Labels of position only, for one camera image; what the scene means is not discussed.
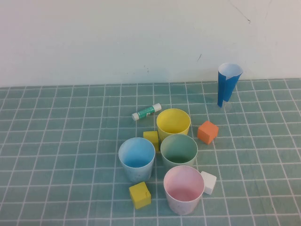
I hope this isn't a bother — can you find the yellow plastic cup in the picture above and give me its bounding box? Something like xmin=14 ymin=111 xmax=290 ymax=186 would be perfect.
xmin=156 ymin=108 xmax=191 ymax=142

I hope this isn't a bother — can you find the green plastic cup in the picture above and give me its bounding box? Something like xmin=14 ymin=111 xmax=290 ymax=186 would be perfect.
xmin=160 ymin=134 xmax=198 ymax=174

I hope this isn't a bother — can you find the light blue plastic cup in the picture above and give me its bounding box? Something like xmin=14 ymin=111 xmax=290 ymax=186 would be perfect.
xmin=118 ymin=137 xmax=156 ymax=183

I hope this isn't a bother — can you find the green and white glue stick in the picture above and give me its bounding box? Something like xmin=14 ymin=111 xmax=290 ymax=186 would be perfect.
xmin=131 ymin=103 xmax=162 ymax=121

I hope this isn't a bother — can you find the yellow foam cube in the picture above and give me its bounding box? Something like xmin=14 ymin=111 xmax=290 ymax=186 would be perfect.
xmin=143 ymin=130 xmax=159 ymax=153
xmin=128 ymin=181 xmax=152 ymax=210

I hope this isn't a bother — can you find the orange foam cube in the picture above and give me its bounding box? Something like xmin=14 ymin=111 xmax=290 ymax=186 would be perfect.
xmin=197 ymin=120 xmax=220 ymax=145

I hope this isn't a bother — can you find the blue rolled paper cone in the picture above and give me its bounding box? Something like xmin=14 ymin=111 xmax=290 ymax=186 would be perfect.
xmin=217 ymin=63 xmax=244 ymax=108

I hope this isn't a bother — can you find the pink plastic cup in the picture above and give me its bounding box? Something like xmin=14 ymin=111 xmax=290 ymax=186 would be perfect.
xmin=163 ymin=165 xmax=205 ymax=216

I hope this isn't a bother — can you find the white foam cube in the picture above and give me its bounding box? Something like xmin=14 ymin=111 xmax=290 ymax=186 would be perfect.
xmin=200 ymin=171 xmax=217 ymax=195

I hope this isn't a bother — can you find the green grid table mat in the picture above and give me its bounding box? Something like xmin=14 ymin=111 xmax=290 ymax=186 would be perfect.
xmin=0 ymin=79 xmax=301 ymax=226

